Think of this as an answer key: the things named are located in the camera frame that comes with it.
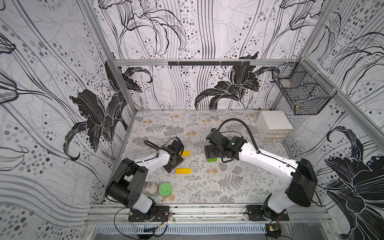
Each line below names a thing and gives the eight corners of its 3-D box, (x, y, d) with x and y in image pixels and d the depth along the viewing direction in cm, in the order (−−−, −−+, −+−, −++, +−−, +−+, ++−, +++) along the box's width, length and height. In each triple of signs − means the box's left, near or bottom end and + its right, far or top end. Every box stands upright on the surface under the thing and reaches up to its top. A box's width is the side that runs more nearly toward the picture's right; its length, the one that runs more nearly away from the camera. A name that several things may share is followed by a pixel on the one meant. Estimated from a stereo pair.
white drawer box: (260, 142, 102) (268, 130, 91) (254, 123, 112) (260, 110, 101) (283, 142, 101) (293, 130, 91) (275, 123, 112) (283, 110, 101)
